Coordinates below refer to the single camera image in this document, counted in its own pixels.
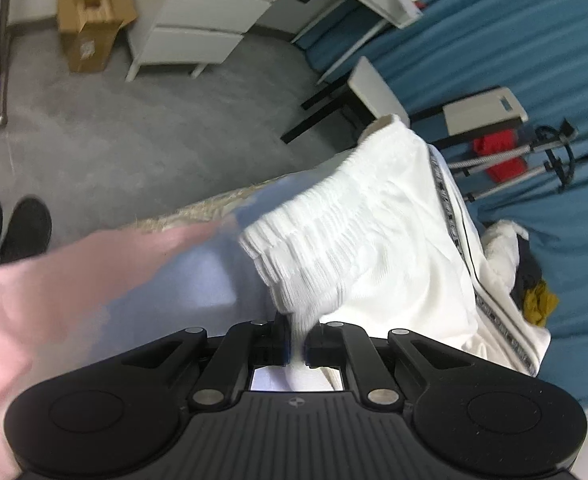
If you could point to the metal tripod stand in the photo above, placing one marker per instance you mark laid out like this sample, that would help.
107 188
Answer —
524 157

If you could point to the brown cardboard box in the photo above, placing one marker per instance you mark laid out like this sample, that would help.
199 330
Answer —
89 25

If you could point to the mustard yellow cloth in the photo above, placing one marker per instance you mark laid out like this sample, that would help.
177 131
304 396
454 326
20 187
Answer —
539 305

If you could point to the blue curtain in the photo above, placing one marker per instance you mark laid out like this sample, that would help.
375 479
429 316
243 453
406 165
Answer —
524 35

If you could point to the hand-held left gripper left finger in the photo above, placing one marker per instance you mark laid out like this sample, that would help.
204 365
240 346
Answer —
285 346

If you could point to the white chair with black legs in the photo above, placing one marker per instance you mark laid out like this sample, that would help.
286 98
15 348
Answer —
374 87

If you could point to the white fluffy cloth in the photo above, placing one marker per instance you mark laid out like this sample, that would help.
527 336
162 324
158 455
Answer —
501 255

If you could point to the dark cloth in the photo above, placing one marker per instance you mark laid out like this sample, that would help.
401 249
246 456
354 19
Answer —
529 265

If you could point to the white drawer cabinet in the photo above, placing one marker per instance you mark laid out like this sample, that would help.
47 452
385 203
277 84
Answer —
193 15

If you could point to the beige patterned cloth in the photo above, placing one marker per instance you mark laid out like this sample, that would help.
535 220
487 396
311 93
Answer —
198 211

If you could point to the metal pole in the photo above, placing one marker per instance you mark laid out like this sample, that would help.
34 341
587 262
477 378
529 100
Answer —
4 40

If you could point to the light blue blanket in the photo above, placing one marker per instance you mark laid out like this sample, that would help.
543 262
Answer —
183 290

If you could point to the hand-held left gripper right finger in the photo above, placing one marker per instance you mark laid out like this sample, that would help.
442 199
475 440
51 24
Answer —
309 349

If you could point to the pink cloth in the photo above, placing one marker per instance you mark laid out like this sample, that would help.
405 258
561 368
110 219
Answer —
48 305

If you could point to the white knit pants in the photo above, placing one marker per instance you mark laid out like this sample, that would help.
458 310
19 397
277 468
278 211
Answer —
374 240

